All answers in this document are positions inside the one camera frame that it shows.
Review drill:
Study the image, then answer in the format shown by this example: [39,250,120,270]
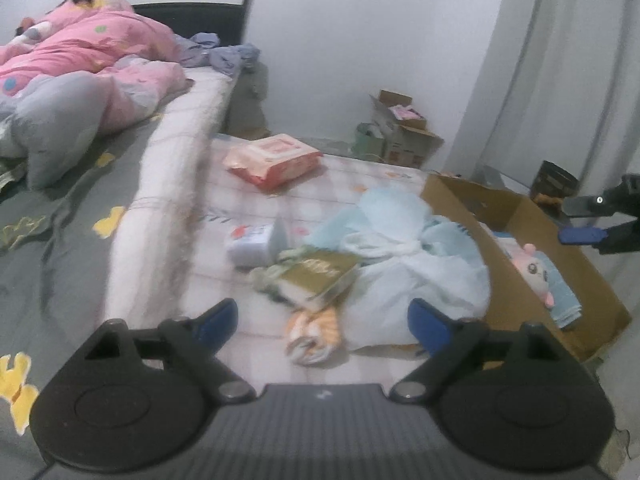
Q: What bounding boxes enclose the purple crumpled clothes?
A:
[175,32,261,78]

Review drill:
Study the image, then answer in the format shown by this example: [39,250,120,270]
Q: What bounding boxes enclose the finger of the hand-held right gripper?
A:
[559,216,640,256]
[562,174,640,219]

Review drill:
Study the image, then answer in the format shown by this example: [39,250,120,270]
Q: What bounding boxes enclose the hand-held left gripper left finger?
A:
[84,298,256,403]

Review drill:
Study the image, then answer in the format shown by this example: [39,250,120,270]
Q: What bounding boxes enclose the green white paper bag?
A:
[352,122,387,159]

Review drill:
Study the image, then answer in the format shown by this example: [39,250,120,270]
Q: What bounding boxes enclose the red pink wet wipes pack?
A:
[222,132,323,192]

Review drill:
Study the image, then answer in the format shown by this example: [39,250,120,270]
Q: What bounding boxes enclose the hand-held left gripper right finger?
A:
[389,298,557,404]

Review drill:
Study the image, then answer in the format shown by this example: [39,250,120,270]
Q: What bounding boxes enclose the small white purple plush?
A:
[15,19,53,46]

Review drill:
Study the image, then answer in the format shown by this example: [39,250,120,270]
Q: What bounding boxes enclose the olive green book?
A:
[276,251,363,313]

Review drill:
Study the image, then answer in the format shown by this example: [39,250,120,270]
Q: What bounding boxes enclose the checked flower print sheet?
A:
[187,132,436,396]

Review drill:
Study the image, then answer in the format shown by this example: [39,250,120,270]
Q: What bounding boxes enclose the pale cream soft packet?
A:
[250,262,288,302]

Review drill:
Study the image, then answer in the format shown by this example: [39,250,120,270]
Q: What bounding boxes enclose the pink grey quilt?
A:
[0,0,193,191]

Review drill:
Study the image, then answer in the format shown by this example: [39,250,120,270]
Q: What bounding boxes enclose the white fuzzy mattress pad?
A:
[105,67,236,331]

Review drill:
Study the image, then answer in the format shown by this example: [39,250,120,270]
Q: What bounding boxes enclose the orange white striped sock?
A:
[285,307,346,366]

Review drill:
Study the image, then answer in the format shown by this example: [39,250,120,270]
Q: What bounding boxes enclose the grey bed sheet yellow print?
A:
[0,110,166,461]

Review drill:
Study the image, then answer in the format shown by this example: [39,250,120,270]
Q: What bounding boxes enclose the small open cardboard box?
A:
[370,90,444,168]

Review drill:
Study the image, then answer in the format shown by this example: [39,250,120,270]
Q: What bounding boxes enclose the pink plush toy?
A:
[510,242,558,309]

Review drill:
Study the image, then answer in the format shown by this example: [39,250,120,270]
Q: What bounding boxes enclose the light blue printed tissue pack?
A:
[225,220,290,267]

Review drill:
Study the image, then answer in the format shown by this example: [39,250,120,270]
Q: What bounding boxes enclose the white curtain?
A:
[442,0,640,311]

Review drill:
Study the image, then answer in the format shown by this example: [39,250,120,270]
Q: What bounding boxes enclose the white plastic bag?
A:
[305,187,493,348]

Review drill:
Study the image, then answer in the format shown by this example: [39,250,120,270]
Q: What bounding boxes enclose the dark bed headboard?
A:
[132,0,251,47]

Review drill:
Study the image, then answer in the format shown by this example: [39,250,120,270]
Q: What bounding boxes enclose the large cardboard box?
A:
[420,172,633,363]

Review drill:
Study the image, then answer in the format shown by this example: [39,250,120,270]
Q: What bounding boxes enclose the olive grey hanging cloth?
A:
[227,60,271,138]

